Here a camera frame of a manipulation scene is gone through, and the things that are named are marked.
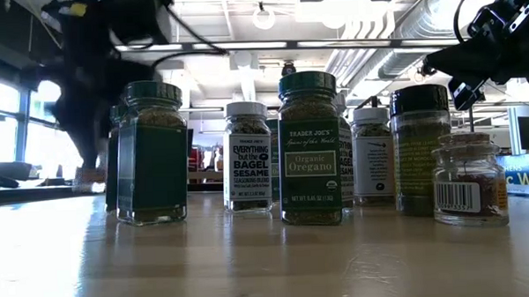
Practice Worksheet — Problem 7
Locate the black lid yellow-green label jar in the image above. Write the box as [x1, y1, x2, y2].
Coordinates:
[389, 83, 455, 219]

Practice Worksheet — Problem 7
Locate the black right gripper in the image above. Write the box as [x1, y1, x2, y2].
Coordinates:
[420, 0, 529, 113]

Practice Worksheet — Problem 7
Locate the black device on counter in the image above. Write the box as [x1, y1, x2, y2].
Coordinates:
[0, 160, 41, 189]

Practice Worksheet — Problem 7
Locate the white hanging ring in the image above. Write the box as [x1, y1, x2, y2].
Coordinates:
[251, 1, 277, 32]

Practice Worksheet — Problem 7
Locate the green label spice jar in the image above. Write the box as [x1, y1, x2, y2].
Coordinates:
[101, 104, 123, 213]
[265, 117, 283, 202]
[111, 79, 191, 227]

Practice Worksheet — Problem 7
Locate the white lid white label jar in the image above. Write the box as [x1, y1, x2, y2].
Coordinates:
[349, 106, 397, 208]

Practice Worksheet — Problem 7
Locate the silver ventilation duct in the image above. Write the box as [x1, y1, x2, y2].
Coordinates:
[376, 0, 466, 82]

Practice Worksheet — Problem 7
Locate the long ceiling light bar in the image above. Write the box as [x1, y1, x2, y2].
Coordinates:
[115, 33, 460, 57]

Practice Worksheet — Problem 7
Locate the large window with dark frame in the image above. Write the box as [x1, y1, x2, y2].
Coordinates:
[0, 71, 86, 183]

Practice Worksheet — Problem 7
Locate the organic oregano spice jar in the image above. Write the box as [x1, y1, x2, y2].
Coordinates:
[275, 70, 345, 228]

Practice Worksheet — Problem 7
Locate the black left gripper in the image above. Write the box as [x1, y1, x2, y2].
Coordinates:
[48, 50, 160, 173]

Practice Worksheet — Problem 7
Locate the blue plastic wrap box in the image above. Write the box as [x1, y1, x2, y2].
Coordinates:
[495, 152, 529, 200]

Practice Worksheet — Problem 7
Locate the everything bagel seasoning jar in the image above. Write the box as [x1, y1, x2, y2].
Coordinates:
[220, 100, 275, 214]
[335, 92, 357, 214]

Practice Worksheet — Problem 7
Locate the dark window counter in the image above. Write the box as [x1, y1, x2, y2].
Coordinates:
[0, 183, 107, 205]

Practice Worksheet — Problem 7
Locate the cork lid saffron glass jar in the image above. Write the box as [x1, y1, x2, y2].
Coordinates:
[430, 130, 511, 230]

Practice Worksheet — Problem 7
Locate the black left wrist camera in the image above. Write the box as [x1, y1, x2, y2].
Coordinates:
[108, 0, 174, 48]

